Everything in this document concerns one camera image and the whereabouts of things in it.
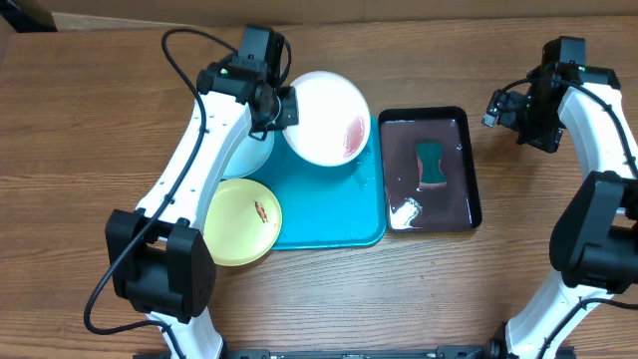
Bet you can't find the black rectangular water tray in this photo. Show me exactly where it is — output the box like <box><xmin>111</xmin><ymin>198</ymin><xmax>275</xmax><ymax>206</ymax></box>
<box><xmin>378</xmin><ymin>106</ymin><xmax>482</xmax><ymax>232</ymax></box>

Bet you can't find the green and pink sponge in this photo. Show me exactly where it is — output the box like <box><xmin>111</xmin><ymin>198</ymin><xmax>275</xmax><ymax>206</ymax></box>
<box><xmin>416</xmin><ymin>142</ymin><xmax>447</xmax><ymax>188</ymax></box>

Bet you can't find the brown cardboard backdrop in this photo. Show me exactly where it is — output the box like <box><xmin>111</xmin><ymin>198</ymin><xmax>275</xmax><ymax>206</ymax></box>
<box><xmin>36</xmin><ymin>0</ymin><xmax>637</xmax><ymax>26</ymax></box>

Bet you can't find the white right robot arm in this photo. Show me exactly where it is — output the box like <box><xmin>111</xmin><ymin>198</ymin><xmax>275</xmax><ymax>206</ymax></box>
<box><xmin>482</xmin><ymin>62</ymin><xmax>637</xmax><ymax>358</ymax></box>

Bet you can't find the light blue plate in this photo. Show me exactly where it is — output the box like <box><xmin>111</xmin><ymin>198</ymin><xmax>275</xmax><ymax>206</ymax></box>
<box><xmin>222</xmin><ymin>133</ymin><xmax>275</xmax><ymax>180</ymax></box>

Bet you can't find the teal plastic serving tray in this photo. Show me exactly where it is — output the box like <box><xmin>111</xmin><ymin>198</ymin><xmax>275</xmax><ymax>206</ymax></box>
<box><xmin>249</xmin><ymin>118</ymin><xmax>387</xmax><ymax>250</ymax></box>

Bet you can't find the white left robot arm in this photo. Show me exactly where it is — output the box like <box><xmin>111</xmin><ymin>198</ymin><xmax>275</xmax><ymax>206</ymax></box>
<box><xmin>98</xmin><ymin>58</ymin><xmax>298</xmax><ymax>358</ymax></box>

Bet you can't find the yellow plate with stain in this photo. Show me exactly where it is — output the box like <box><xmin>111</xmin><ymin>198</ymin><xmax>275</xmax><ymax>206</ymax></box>
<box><xmin>203</xmin><ymin>179</ymin><xmax>283</xmax><ymax>266</ymax></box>

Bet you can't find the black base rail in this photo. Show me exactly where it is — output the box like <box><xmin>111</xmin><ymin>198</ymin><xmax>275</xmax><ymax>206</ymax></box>
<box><xmin>221</xmin><ymin>345</ymin><xmax>486</xmax><ymax>359</ymax></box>

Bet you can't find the dark object top left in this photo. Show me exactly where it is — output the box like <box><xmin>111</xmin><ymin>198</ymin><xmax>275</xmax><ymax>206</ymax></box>
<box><xmin>1</xmin><ymin>0</ymin><xmax>58</xmax><ymax>33</ymax></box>

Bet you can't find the pink plate with red stain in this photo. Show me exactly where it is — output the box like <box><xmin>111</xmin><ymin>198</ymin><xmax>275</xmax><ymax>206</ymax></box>
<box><xmin>283</xmin><ymin>71</ymin><xmax>371</xmax><ymax>167</ymax></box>

